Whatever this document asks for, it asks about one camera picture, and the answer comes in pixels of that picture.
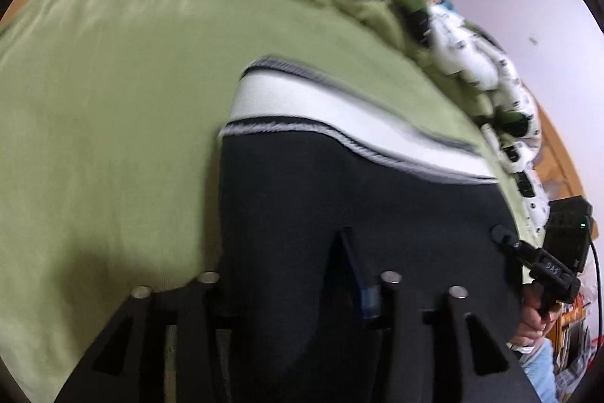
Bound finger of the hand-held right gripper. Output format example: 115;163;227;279
491;224;537;265

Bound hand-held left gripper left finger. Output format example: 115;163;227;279
54;272;237;403

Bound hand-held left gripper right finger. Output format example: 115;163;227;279
330;228;541;403

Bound black pants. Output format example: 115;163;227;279
217;55;525;403

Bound person's right hand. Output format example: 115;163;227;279
510;286;561;352

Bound cluttered shelf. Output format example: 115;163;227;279
551;303;592;387

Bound person's leg in blue jeans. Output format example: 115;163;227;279
519;339;558;403

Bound green fleece blanket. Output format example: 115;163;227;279
0;0;525;403

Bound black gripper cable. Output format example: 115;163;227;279
586;237;603;321

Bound wooden bed frame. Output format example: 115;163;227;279
0;0;587;208

